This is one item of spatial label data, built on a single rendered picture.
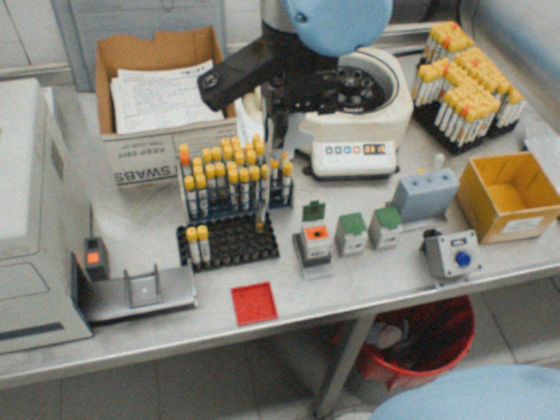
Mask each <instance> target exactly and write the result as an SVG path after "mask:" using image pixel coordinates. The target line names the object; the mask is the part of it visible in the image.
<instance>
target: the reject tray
mask: <svg viewBox="0 0 560 420"><path fill-rule="evenodd" d="M231 293H232V298H233V303H234V311H235V317H236V322H237V326H243V325H253V324H257V323H262V322H267V321H272V320H276V319H278V313H277V309H276V306H275V298H274V294H273V290H272V287H271V283H270V281H268V282H263V283H257V284H253V285H248V286H242V287H233V288H231Z"/></svg>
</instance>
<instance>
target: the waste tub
mask: <svg viewBox="0 0 560 420"><path fill-rule="evenodd" d="M458 182H459V183H460V186H459V188H458V190H457V192H456V194H455V195H454V196H455V198H456V200H457V202H458V204H459V205H460V207H461V211H462V213H463V215H464V217H465V219H466V221H467V223H468V225H469V227H470V229H471V230H474V231H475V232H476V241H477V244H478V245H485V244H491V243H498V242H505V241H512V240H518V239H532V238H539V237H541V236H542V234H543V233H544V231H545V230H546V229H547V228H548V227H549V226H550V224H551V223H552V222H553V221H554V219H555V218H556V217H557V216H558V215H559V214H560V193H559V192H558V190H557V189H556V188H555V187H554V184H553V182H552V180H551V179H550V177H549V176H548V174H547V173H546V171H544V169H543V168H542V166H541V163H540V161H539V160H538V158H537V157H536V155H535V154H534V153H533V152H532V151H530V152H522V153H521V152H514V153H505V154H497V155H489V156H480V157H472V158H468V163H467V165H466V167H465V168H464V170H463V172H462V174H461V178H460V179H459V181H458Z"/></svg>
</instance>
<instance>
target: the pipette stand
mask: <svg viewBox="0 0 560 420"><path fill-rule="evenodd" d="M431 173H432V171H430V172H425V173H420V174H415V175H410V176H405V177H400V178H399V181H398V183H397V185H396V188H395V193H394V196H393V199H392V201H389V202H386V203H385V205H386V207H391V206H395V208H396V210H397V213H398V215H399V217H400V219H401V221H402V226H401V227H402V229H403V231H402V232H406V231H411V230H415V229H419V228H424V227H429V226H433V225H437V224H442V223H447V219H446V215H445V213H446V210H447V208H448V206H449V204H450V203H451V201H452V199H453V197H454V195H455V194H456V192H457V190H458V188H459V186H460V183H459V182H458V180H457V178H456V177H455V175H454V173H453V172H452V170H451V169H450V168H445V169H440V170H436V171H435V174H434V176H433V178H432V180H431V183H429V177H430V175H431Z"/></svg>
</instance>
